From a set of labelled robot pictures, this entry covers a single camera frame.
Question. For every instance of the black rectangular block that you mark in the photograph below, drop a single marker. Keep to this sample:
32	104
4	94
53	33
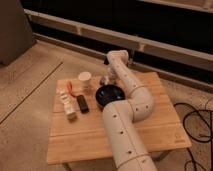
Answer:
82	104

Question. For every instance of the blue grey small object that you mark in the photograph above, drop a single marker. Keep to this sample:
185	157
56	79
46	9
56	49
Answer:
104	80

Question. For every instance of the white sponge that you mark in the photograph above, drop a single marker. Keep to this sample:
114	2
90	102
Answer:
67	105

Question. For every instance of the grey cabinet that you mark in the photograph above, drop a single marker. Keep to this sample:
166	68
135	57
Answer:
16	35

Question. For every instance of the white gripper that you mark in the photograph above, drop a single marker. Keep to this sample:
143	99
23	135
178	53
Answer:
112	76

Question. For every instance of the white paper cup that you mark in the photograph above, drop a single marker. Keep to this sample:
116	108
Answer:
85	79

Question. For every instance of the dark ceramic bowl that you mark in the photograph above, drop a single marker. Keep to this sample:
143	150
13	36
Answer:
109	93

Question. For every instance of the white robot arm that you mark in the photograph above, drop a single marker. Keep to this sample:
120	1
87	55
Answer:
128	149

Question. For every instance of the wooden table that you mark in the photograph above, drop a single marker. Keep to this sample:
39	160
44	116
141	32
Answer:
85	138

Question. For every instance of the orange red small tool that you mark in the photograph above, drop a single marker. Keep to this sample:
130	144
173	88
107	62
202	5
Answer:
69	88

